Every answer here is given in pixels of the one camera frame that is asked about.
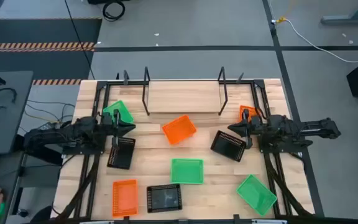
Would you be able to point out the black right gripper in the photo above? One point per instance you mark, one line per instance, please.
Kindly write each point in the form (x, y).
(253, 126)

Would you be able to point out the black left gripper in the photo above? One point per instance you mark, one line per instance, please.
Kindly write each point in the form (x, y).
(109, 126)

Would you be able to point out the green plastic mesh basket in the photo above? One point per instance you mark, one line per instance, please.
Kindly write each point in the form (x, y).
(123, 109)
(187, 171)
(256, 195)

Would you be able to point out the orange plastic mesh basket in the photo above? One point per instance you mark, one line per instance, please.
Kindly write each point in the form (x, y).
(251, 112)
(125, 198)
(179, 129)

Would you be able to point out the black plastic mesh basket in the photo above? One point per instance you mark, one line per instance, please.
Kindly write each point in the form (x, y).
(124, 157)
(228, 146)
(164, 198)

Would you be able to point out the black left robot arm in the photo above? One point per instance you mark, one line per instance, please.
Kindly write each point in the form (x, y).
(73, 133)

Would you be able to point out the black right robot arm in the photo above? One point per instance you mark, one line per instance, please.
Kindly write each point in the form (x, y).
(291, 130)

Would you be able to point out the wooden shelf board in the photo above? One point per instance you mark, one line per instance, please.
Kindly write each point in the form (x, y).
(185, 96)

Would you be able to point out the black power adapter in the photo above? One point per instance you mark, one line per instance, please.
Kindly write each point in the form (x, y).
(47, 126)

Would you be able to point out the dark grey keyboard desk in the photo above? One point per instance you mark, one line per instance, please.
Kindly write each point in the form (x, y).
(11, 174)

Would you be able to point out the black floor mat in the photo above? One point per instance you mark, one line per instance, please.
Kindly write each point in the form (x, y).
(42, 31)

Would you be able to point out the black round caster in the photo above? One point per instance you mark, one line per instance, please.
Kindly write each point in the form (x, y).
(22, 213)

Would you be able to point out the grey metal table leg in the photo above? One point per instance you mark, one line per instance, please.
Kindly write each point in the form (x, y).
(337, 20)

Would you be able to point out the black metal shelf end frame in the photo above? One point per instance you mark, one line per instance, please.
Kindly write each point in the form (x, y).
(143, 96)
(226, 96)

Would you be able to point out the black aluminium rig frame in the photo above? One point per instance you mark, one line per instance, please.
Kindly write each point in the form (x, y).
(259, 83)

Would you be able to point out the black frame bracket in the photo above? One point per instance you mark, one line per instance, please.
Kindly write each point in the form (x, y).
(240, 77)
(125, 77)

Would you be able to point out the silver table edge bracket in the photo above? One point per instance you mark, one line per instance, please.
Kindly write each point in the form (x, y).
(269, 221)
(96, 222)

